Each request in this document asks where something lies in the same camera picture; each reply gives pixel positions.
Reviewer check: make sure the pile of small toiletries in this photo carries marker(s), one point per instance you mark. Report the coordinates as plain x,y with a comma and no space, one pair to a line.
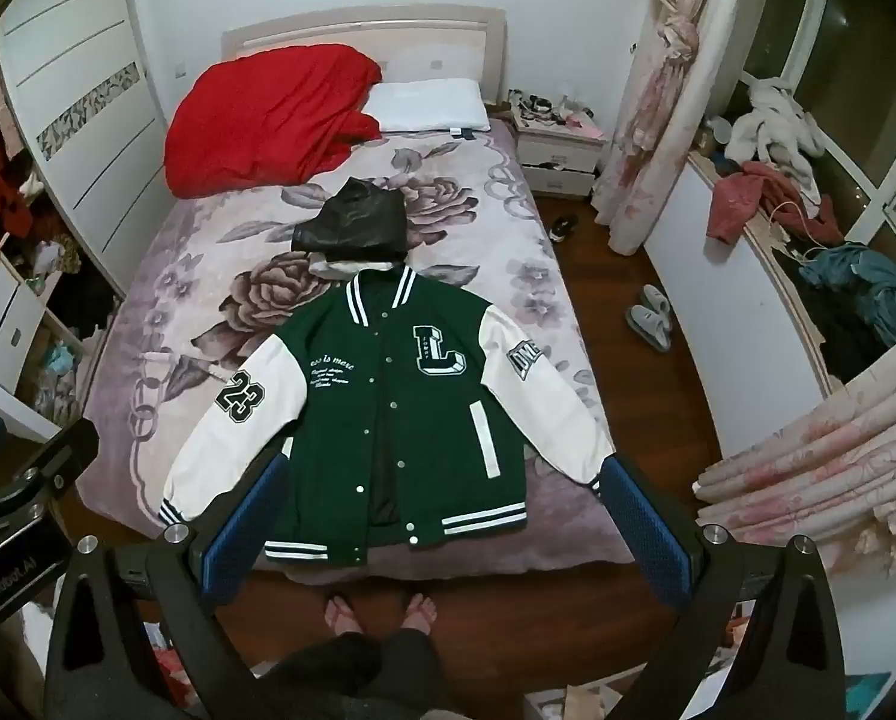
545,106

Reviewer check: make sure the loose pink floral curtain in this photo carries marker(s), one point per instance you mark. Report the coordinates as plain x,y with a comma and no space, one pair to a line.
830,457

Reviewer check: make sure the black shoe on floor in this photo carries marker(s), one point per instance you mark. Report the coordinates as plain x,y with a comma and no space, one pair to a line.
562,229

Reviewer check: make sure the pale bed headboard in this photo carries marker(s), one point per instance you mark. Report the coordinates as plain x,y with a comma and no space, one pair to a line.
418,45

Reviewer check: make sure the person's right foot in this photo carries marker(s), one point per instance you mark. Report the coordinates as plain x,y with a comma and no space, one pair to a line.
420,607

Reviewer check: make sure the black garment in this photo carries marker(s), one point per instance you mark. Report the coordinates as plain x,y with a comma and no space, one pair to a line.
845,345

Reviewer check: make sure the green white varsity jacket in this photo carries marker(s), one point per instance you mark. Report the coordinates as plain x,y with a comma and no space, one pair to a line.
343,420

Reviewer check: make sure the person's foot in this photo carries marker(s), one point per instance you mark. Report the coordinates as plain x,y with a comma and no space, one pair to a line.
420,607
340,611

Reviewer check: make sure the white nightstand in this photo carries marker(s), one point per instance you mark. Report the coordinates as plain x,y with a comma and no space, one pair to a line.
560,154

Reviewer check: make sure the floral pink blanket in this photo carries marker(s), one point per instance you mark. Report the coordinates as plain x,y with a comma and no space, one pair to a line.
455,240

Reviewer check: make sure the white clothing pile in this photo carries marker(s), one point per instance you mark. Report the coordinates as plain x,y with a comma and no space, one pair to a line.
770,127

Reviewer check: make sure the tied pink floral curtain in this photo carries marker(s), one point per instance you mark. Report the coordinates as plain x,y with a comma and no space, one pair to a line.
658,127

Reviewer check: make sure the grey slipper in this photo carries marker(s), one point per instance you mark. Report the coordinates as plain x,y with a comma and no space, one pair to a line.
649,328
655,298

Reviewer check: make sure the teal garment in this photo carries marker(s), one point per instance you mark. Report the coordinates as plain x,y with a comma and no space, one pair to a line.
868,277

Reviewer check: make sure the white pillow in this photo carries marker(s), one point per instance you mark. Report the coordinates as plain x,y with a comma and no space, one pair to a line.
425,105

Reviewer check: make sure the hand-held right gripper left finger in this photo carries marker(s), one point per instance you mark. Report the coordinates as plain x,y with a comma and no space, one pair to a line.
241,540

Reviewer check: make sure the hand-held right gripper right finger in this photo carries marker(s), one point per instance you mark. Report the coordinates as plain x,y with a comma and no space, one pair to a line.
643,532

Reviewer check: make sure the person's left foot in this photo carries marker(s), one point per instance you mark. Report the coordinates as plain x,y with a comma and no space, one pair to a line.
340,611

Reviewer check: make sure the person's legs in dark pants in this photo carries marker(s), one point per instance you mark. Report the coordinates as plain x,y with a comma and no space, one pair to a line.
358,675

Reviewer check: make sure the white wardrobe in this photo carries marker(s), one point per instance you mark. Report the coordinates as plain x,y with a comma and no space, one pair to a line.
95,127

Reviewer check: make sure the white drawer unit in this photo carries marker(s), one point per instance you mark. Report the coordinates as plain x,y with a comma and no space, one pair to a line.
5,315

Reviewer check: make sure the red quilt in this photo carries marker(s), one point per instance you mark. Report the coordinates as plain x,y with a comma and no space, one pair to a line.
268,120

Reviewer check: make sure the pink red garment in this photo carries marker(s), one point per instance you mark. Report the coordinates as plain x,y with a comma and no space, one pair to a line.
733,202

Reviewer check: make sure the black leather jacket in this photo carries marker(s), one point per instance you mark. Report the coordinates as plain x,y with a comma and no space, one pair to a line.
350,225

